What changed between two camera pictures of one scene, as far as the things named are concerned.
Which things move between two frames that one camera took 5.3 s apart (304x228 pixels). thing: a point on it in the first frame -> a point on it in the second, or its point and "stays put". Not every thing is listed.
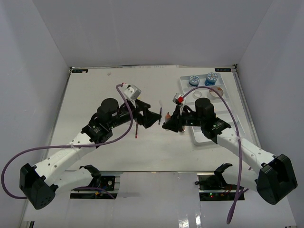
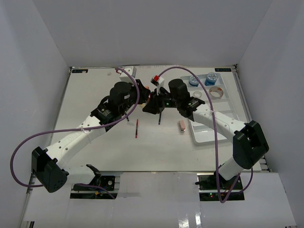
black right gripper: x=173 y=124 -> x=153 y=106
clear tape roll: x=197 y=94 stays put
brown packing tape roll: x=219 y=90 stays put
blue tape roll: x=212 y=78 stays put
